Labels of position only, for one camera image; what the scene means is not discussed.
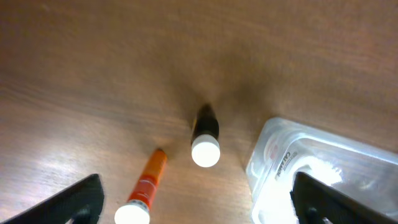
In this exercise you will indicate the dark bottle white cap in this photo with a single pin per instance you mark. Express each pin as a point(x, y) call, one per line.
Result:
point(205, 148)

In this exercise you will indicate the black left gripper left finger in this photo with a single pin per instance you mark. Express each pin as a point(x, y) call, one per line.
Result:
point(81, 202)

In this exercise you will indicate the clear plastic container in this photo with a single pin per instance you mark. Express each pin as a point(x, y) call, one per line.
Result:
point(363, 172)

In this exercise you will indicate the orange tube white cap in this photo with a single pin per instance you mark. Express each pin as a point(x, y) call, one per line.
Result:
point(137, 208)

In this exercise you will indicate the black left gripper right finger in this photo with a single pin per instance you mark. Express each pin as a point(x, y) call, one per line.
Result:
point(314, 202)

